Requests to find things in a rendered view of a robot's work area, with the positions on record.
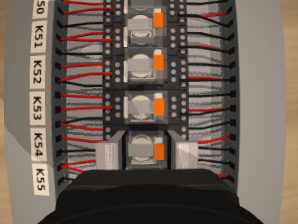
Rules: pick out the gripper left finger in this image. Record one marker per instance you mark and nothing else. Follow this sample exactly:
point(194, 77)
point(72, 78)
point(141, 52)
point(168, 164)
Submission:
point(108, 154)

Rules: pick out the grey mounting plate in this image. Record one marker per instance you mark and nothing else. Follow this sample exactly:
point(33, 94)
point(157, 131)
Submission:
point(195, 88)

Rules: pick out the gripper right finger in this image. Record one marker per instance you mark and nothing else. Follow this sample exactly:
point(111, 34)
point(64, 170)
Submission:
point(181, 154)

